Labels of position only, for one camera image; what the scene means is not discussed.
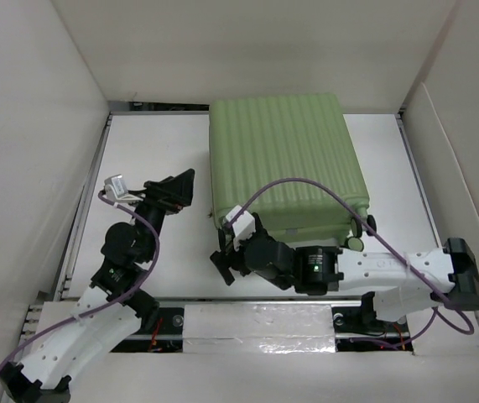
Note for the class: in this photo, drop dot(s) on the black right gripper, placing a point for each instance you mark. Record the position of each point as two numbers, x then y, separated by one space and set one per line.
236 257

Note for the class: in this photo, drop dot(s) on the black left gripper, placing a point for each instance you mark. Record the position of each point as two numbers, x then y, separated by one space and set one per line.
174 193

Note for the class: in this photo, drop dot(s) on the green hard-shell suitcase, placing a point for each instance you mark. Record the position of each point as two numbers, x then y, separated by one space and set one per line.
291 160

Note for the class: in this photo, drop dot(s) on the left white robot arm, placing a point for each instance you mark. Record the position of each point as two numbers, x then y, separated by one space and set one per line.
114 305

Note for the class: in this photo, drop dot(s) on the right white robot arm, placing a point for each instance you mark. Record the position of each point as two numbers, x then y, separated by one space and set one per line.
392 288

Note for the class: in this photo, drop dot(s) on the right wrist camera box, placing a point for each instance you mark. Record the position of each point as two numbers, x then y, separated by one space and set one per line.
241 225

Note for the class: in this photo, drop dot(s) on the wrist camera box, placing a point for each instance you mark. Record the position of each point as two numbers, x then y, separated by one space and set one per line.
241 225
116 190

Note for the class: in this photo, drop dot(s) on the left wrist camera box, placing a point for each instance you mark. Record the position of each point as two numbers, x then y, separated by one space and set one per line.
116 190

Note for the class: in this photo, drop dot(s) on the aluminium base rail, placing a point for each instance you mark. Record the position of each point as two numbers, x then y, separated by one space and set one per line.
283 329

